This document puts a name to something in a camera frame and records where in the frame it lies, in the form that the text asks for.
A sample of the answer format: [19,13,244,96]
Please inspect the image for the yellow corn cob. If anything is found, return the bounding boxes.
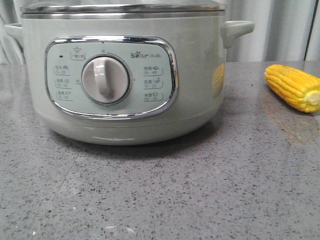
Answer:
[264,64,320,113]

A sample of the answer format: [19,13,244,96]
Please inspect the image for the glass pot lid steel rim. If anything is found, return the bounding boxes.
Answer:
[21,0,227,14]

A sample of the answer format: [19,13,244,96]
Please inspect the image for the pale green electric cooking pot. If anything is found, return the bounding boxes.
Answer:
[4,12,255,145]

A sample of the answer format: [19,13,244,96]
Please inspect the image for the black vertical cable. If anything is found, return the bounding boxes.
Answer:
[303,0,318,62]

